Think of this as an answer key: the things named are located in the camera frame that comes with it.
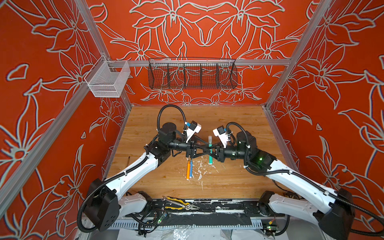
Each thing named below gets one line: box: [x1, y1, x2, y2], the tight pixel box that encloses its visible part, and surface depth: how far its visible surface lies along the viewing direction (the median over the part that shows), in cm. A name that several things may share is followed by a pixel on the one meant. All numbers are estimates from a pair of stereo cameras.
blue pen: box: [189, 158, 193, 179], surface depth 87 cm
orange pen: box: [186, 159, 191, 180], surface depth 87 cm
